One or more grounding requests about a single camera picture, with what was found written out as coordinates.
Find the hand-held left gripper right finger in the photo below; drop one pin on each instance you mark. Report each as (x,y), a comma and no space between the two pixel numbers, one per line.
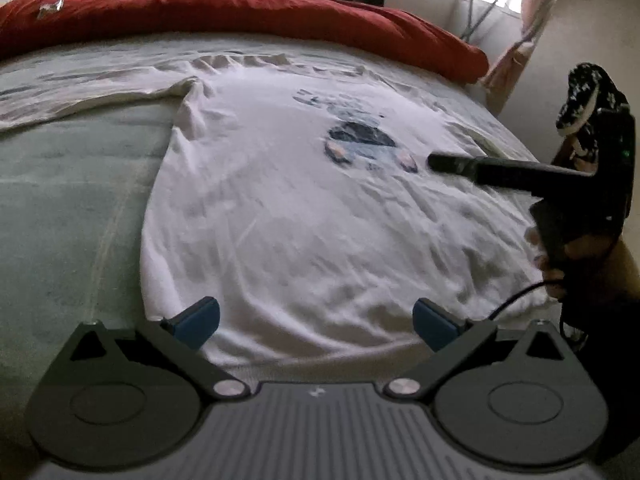
(432,325)

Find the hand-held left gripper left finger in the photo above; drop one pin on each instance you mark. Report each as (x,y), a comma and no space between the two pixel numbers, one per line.
(197,322)

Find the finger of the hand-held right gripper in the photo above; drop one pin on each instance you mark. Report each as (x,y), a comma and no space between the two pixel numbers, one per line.
(500,172)

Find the white printed t-shirt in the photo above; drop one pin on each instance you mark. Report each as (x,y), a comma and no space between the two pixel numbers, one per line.
(300,220)

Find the person's right forearm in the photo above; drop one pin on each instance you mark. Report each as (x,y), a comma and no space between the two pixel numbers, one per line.
(615,300)

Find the metal clothes drying rack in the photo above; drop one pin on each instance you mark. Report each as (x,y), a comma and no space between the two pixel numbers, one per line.
(475,5)

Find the person's right hand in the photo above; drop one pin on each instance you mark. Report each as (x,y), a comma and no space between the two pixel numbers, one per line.
(585,265)

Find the black star-patterned garment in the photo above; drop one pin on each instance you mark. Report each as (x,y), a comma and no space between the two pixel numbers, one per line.
(590,95)

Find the pink curtain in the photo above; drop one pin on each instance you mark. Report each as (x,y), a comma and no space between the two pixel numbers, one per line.
(535,35)

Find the red duvet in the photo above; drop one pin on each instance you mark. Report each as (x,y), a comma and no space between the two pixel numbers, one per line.
(225,15)

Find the small shiny wrapper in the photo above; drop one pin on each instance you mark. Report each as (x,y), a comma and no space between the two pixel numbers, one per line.
(51,7)

